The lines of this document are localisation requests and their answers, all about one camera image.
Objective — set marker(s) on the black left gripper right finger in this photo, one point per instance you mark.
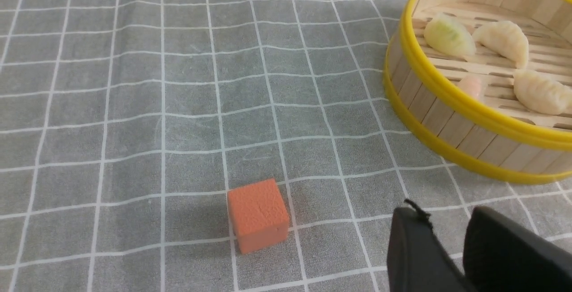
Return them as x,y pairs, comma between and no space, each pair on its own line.
502,256

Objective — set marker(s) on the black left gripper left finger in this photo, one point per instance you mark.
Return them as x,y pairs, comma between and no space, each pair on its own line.
416,260

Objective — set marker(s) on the white dumpling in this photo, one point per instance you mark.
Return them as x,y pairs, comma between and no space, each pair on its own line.
505,38
541,94

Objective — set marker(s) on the pink tinted dumpling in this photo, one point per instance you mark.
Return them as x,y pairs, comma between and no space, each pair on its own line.
473,86

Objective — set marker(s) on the green tinted dumpling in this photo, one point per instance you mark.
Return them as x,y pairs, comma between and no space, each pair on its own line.
446,34

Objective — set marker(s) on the bamboo steamer tray yellow rim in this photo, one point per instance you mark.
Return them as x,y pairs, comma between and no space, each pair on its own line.
499,138

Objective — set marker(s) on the orange cube block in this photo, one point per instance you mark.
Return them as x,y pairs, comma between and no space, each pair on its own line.
258,214

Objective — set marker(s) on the grey checkered tablecloth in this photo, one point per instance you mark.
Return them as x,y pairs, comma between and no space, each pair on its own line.
125,123

